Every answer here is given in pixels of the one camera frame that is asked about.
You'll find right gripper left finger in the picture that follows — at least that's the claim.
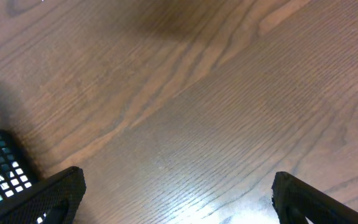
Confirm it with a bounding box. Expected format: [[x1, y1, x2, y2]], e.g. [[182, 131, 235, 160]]
[[0, 166, 86, 224]]

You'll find dark green mesh basket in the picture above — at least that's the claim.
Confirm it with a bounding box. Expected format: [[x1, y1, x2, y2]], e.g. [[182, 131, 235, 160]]
[[0, 129, 39, 203]]

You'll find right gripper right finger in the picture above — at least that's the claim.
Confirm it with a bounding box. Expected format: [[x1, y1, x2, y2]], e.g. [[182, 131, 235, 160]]
[[272, 171, 358, 224]]

